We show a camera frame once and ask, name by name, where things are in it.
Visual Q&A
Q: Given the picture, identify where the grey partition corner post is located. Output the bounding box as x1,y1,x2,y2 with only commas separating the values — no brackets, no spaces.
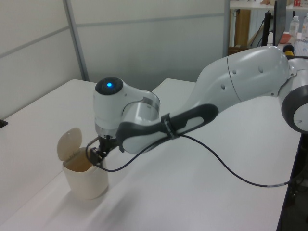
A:
63,0,90,82

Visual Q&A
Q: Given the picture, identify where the wooden desk with white top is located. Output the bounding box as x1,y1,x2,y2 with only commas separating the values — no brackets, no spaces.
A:
229,0,308,48

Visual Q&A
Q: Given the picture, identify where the clear plastic water bottle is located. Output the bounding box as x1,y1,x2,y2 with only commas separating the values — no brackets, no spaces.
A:
288,16,300,39
301,12,308,39

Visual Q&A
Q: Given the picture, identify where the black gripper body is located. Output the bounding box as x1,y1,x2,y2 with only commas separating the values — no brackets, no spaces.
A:
97,134,119,152

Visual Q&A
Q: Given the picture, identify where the grey partition end post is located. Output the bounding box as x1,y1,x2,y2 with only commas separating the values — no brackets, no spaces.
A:
223,0,232,58

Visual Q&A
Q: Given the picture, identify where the yellow and black tool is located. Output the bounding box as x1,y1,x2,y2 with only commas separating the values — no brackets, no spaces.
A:
282,44,296,56

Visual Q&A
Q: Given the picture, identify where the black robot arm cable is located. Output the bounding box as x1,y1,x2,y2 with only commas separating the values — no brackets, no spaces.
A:
85,134,291,188

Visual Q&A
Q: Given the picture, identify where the black computer monitor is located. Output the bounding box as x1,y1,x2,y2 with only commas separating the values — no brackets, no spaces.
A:
273,0,287,47

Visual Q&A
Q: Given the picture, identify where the small white bin with lid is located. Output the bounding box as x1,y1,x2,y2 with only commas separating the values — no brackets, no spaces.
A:
57,127,109,201

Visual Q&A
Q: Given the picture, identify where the black monitor stand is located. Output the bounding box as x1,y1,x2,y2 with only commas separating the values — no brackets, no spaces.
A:
263,10,272,48

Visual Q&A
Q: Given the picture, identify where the black table frame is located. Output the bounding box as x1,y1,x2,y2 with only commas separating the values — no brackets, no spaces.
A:
276,133,308,231

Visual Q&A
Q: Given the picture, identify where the black cable strap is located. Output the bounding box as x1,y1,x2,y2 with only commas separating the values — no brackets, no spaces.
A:
160,114,180,141

